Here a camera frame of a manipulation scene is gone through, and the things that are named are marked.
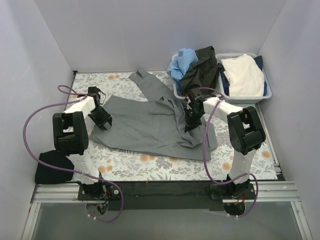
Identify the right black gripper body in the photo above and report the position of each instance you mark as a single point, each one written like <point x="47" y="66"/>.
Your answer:
<point x="191" y="120"/>

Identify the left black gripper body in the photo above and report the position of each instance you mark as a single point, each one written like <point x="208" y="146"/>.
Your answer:
<point x="100" y="119"/>

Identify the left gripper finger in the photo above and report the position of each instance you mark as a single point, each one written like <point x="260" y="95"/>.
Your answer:
<point x="100" y="125"/>
<point x="107" y="121"/>

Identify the grey long sleeve shirt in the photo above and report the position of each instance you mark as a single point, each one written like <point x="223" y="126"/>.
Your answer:
<point x="155" y="126"/>

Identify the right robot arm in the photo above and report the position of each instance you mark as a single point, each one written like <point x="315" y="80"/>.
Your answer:
<point x="246" y="133"/>

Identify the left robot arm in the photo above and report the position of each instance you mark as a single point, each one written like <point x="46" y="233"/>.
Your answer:
<point x="71" y="137"/>

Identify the left white plastic basket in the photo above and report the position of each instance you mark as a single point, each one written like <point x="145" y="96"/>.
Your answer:
<point x="176" y="87"/>

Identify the white plastic basket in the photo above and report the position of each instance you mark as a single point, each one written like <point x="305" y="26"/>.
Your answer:
<point x="241" y="99"/>
<point x="176" y="87"/>

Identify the right white plastic basket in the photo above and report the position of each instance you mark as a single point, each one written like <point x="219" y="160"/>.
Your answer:
<point x="241" y="99"/>

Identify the dark striped shirt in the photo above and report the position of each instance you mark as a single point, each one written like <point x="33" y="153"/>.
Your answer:
<point x="204" y="73"/>

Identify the light blue shirt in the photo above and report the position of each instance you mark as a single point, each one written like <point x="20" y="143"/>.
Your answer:
<point x="178" y="67"/>

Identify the floral table cloth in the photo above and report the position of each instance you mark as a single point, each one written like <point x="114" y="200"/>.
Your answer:
<point x="120" y="165"/>

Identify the cream white folded shirt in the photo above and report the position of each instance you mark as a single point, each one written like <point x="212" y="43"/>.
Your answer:
<point x="246" y="77"/>

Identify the black folded shirt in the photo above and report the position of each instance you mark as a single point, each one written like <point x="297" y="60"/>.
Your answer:
<point x="48" y="176"/>

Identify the navy blue folded garment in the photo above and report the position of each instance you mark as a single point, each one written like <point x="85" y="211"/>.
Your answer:
<point x="261" y="65"/>

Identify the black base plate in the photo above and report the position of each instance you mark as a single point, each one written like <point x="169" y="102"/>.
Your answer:
<point x="165" y="195"/>

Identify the aluminium frame rail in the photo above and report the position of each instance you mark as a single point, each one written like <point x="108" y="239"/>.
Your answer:
<point x="268" y="191"/>

